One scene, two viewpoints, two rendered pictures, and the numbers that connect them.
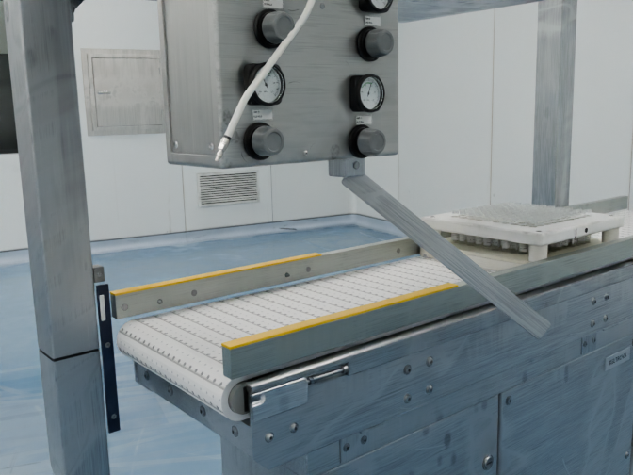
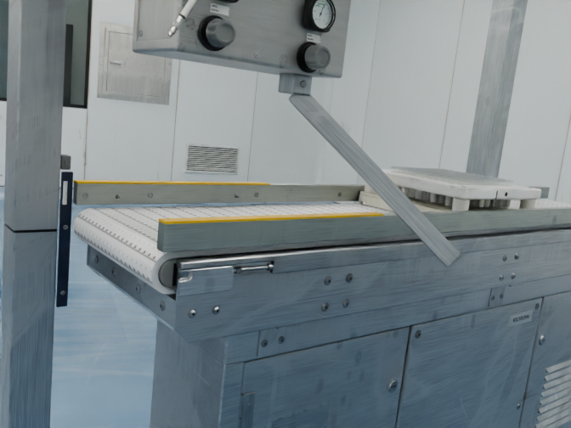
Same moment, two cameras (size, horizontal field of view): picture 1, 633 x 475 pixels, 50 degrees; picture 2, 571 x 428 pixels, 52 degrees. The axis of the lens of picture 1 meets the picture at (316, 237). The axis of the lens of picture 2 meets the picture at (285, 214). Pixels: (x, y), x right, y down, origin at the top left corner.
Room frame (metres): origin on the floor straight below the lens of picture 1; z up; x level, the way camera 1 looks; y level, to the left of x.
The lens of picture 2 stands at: (0.02, -0.04, 1.01)
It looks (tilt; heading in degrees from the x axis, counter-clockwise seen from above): 10 degrees down; 0
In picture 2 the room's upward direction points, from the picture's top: 6 degrees clockwise
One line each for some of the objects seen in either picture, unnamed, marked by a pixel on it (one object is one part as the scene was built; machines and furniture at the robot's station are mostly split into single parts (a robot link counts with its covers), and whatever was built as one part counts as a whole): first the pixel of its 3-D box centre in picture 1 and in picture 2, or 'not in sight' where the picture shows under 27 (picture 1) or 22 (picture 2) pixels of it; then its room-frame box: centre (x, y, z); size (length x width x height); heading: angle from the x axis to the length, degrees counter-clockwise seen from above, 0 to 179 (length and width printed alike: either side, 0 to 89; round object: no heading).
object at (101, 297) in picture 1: (108, 359); (65, 240); (0.84, 0.27, 0.80); 0.02 x 0.01 x 0.20; 129
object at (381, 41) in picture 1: (377, 38); not in sight; (0.69, -0.06, 1.18); 0.03 x 0.02 x 0.04; 129
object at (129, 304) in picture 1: (450, 237); (387, 192); (1.26, -0.25, 0.87); 1.32 x 0.02 x 0.03; 129
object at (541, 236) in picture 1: (520, 221); (450, 183); (1.17, -0.35, 0.91); 0.25 x 0.24 x 0.02; 38
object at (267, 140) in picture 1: (266, 135); (220, 26); (0.61, 0.04, 1.09); 0.03 x 0.02 x 0.04; 129
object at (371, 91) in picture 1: (367, 93); (319, 14); (0.69, -0.05, 1.12); 0.04 x 0.01 x 0.04; 129
